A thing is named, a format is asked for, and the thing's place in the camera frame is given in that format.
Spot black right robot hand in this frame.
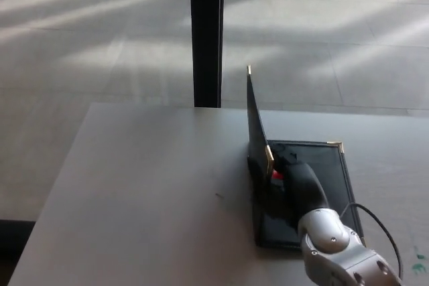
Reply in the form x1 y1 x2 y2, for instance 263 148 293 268
269 144 328 224

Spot black USC diary gold corners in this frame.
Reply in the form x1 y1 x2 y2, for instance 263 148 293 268
245 65 367 250

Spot black vertical pillar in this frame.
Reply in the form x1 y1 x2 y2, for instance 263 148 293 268
189 0 225 109

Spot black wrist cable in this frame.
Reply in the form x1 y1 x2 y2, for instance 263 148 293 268
339 202 404 279

